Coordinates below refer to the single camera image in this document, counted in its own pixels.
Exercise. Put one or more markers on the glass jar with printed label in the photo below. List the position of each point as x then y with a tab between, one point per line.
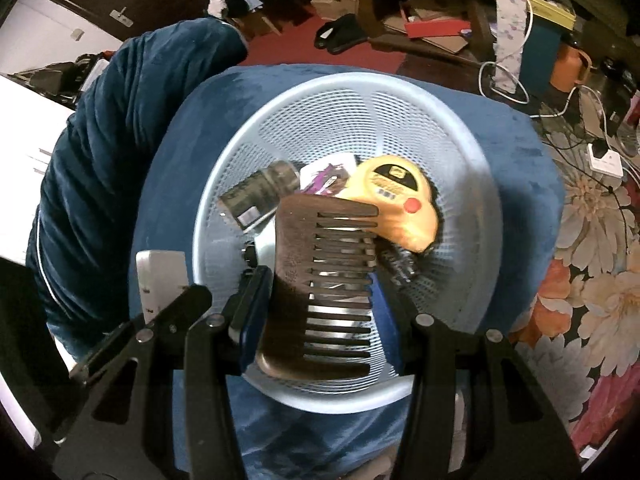
255	195

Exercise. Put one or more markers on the small dark metal object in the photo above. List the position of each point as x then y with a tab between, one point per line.
400	262

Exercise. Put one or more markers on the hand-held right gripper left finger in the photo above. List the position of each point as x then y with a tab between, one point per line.
257	310

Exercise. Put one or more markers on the orange container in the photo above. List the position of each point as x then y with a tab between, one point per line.
575	65

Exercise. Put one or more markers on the yellow tape measure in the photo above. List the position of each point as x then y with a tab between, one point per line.
400	200

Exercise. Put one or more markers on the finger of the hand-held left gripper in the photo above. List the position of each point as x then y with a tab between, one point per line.
187	302

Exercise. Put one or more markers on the pair of black slippers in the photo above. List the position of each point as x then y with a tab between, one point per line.
340	35

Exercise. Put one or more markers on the white power strip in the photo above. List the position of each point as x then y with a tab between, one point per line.
607	160

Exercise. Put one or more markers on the white remote control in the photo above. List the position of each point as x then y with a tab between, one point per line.
160	270

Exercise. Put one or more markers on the flat red box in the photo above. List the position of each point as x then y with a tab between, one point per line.
435	27

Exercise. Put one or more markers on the dark wooden wide-tooth comb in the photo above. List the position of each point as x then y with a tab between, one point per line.
295	240

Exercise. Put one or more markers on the white cabinet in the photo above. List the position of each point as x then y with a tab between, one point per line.
25	160

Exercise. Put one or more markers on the yellow edged box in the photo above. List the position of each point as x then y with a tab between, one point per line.
550	10

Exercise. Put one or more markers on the light blue perforated plastic basket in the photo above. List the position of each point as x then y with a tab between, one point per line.
350	120

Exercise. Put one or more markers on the floral floor mat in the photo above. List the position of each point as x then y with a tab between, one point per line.
590	310

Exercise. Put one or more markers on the floral printed white board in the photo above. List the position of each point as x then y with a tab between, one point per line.
510	10

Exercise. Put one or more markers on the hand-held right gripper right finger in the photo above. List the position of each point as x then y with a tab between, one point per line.
387	320

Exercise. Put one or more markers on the purple black battery pack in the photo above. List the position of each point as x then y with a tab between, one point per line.
325	177

